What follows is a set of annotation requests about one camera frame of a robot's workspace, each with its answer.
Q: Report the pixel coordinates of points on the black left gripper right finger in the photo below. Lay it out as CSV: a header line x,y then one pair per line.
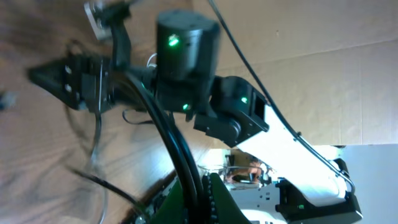
x,y
220,206

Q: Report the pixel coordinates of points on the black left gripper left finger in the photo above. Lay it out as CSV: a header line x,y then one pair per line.
x,y
173,210

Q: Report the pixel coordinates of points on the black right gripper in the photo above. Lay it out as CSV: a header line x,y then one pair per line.
x,y
93,73

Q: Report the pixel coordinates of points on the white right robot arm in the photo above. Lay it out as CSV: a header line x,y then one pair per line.
x,y
312,189

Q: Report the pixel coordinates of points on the seated person in background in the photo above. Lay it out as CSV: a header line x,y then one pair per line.
x,y
255,172

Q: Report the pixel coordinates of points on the cardboard panel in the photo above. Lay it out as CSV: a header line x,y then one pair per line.
x,y
330,66

